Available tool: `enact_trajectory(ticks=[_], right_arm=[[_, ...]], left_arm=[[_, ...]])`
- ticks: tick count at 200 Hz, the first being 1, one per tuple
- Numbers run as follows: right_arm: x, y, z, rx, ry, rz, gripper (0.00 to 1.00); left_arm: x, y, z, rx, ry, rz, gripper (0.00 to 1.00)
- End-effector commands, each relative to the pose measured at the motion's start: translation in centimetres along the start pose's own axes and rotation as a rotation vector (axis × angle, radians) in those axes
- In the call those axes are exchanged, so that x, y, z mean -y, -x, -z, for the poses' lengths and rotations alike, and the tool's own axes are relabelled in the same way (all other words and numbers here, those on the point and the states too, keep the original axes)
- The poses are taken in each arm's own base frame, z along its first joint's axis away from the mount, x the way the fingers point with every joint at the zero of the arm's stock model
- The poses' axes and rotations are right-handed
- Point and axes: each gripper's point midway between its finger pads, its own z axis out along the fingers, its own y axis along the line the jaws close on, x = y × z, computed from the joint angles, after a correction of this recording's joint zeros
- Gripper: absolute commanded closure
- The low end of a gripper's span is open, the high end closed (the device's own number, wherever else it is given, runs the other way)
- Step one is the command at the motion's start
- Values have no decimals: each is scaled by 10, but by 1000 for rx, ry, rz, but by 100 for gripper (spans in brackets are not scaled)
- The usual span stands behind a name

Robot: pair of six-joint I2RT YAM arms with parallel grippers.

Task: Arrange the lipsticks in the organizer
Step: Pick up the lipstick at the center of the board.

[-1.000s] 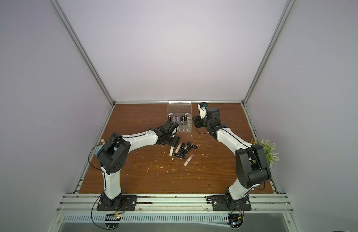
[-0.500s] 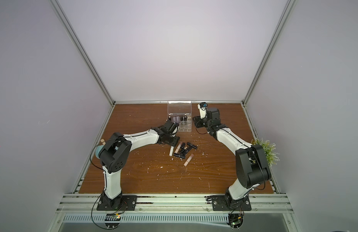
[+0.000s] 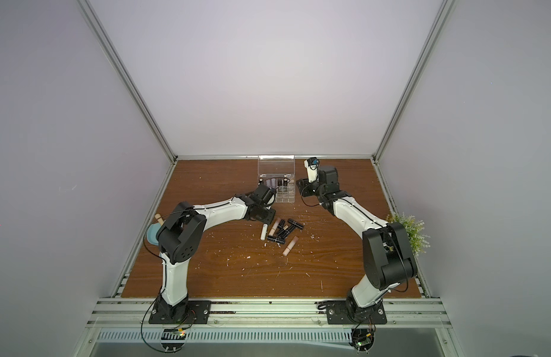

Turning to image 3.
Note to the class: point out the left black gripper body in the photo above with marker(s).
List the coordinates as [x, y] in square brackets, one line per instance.
[266, 214]

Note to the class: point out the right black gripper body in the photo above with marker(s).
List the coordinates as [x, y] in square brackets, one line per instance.
[303, 188]

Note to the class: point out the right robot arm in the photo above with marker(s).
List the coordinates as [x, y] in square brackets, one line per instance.
[388, 258]

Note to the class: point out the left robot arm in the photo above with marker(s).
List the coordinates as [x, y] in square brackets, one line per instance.
[178, 238]

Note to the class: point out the clear acrylic lipstick organizer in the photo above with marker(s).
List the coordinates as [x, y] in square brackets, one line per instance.
[270, 168]

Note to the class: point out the white lipstick tube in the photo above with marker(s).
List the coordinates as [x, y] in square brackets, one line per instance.
[264, 232]

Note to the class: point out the pink lipstick tube upper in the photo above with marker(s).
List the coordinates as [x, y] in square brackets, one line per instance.
[274, 227]

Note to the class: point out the pink lipstick tube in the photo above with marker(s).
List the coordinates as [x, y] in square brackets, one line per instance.
[290, 246]
[274, 227]

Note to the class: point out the black lipstick centre right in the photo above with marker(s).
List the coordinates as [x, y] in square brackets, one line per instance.
[286, 232]

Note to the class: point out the pink lipstick tube lower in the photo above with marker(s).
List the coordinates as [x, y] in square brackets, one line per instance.
[290, 246]

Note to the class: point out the green artificial plant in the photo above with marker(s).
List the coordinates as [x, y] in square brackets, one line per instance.
[418, 240]

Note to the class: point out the teal dustpan tray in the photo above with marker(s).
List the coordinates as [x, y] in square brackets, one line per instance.
[151, 233]

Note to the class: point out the right controller board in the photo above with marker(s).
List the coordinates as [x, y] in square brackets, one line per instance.
[362, 340]

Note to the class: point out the controller board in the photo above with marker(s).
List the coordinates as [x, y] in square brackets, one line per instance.
[362, 340]
[173, 340]

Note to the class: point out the left controller board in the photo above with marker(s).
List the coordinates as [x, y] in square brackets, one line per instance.
[173, 340]

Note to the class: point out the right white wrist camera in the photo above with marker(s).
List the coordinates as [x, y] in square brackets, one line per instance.
[312, 165]

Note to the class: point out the green rake wooden handle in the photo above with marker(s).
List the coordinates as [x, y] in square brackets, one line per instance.
[159, 219]

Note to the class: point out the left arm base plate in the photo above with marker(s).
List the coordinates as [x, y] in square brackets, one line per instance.
[188, 311]

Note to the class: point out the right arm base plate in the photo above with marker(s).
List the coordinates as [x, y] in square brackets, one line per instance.
[348, 312]

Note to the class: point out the aluminium front rail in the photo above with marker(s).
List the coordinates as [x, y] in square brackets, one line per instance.
[275, 313]

